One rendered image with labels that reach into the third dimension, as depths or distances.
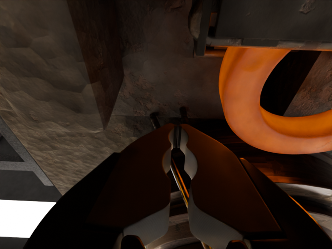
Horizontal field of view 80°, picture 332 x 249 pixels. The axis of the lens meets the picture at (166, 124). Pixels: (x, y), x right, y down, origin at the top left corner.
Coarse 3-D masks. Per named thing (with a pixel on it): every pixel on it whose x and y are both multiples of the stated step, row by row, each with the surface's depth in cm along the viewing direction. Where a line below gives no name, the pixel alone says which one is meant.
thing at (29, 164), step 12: (0, 120) 389; (0, 132) 416; (12, 132) 416; (12, 144) 444; (0, 156) 513; (12, 156) 514; (24, 156) 476; (0, 168) 530; (12, 168) 528; (24, 168) 526; (36, 168) 514; (48, 180) 557
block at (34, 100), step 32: (0, 0) 11; (32, 0) 11; (64, 0) 11; (96, 0) 14; (0, 32) 12; (32, 32) 12; (64, 32) 12; (96, 32) 14; (0, 64) 13; (32, 64) 13; (64, 64) 13; (96, 64) 15; (32, 96) 15; (64, 96) 15; (96, 96) 16; (32, 128) 19; (64, 128) 18; (96, 128) 18
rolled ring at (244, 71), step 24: (240, 48) 15; (264, 48) 14; (240, 72) 16; (264, 72) 16; (240, 96) 18; (240, 120) 20; (264, 120) 20; (288, 120) 23; (312, 120) 22; (264, 144) 22; (288, 144) 22; (312, 144) 22
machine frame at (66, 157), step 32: (128, 0) 20; (160, 0) 20; (128, 32) 22; (160, 32) 22; (128, 64) 25; (160, 64) 24; (192, 64) 24; (288, 64) 29; (320, 64) 24; (0, 96) 29; (128, 96) 28; (160, 96) 28; (192, 96) 28; (288, 96) 29; (320, 96) 27; (128, 128) 41; (64, 160) 50; (96, 160) 50; (64, 192) 64
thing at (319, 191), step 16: (176, 160) 32; (256, 160) 28; (272, 160) 28; (288, 160) 29; (304, 160) 29; (320, 160) 31; (272, 176) 25; (288, 176) 27; (304, 176) 27; (320, 176) 28; (176, 192) 27; (288, 192) 26; (304, 192) 26; (320, 192) 26
